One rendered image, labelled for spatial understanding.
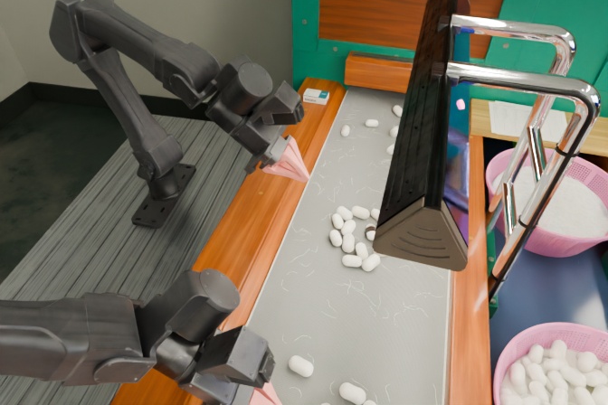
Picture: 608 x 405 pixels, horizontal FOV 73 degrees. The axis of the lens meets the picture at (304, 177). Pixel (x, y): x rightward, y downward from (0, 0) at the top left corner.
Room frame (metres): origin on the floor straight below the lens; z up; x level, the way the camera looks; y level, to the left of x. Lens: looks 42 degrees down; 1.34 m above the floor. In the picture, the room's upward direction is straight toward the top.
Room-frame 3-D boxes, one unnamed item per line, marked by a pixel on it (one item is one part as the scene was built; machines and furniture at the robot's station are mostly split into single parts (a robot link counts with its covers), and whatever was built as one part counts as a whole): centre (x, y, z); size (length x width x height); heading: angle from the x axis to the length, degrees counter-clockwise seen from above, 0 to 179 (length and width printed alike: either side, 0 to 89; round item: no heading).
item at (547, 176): (0.49, -0.26, 0.90); 0.20 x 0.19 x 0.45; 163
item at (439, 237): (0.52, -0.19, 1.08); 0.62 x 0.08 x 0.07; 163
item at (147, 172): (0.68, 0.31, 0.77); 0.09 x 0.06 x 0.06; 151
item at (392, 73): (0.95, -0.26, 0.83); 0.30 x 0.06 x 0.07; 73
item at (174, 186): (0.68, 0.32, 0.71); 0.20 x 0.07 x 0.08; 168
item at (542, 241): (0.60, -0.50, 0.72); 0.27 x 0.27 x 0.10
